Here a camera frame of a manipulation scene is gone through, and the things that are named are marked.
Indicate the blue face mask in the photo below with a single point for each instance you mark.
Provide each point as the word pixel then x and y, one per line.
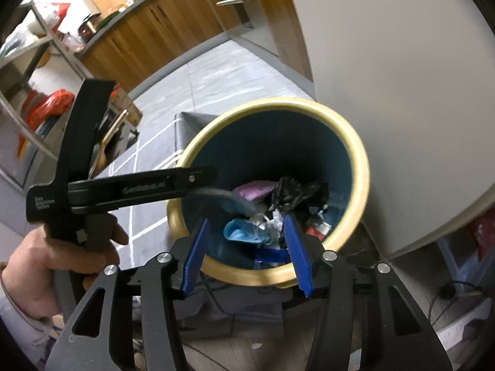
pixel 241 232

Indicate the red plastic bag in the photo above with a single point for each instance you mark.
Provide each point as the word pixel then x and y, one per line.
pixel 48 108

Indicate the wooden kitchen cabinets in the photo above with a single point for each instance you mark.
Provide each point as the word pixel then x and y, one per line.
pixel 181 19

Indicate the yellow-rimmed teal bin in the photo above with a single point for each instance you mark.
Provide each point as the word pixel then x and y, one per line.
pixel 270 154

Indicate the person's left forearm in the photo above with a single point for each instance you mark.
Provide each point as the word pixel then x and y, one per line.
pixel 27 317

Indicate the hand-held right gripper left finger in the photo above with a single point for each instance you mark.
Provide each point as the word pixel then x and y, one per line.
pixel 197 255

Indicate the grey kitchen countertop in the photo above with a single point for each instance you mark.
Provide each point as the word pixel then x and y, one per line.
pixel 127 11

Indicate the black plastic bag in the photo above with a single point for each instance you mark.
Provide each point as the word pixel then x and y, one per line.
pixel 299 195

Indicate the person's left hand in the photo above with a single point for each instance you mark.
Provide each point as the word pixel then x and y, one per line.
pixel 38 255

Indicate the blue printed package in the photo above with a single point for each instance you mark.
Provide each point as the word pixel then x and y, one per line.
pixel 270 257

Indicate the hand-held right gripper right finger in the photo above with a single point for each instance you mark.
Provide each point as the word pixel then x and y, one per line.
pixel 296 255

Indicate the white power strip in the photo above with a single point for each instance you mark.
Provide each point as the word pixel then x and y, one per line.
pixel 464 322

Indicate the stainless steel rack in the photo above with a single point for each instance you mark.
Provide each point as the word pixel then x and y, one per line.
pixel 23 96

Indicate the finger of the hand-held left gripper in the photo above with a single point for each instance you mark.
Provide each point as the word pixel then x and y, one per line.
pixel 197 177

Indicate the white tissue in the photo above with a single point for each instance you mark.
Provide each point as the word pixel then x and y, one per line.
pixel 276 222

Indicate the purple foil bag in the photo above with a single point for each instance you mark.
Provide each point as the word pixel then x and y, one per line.
pixel 255 190

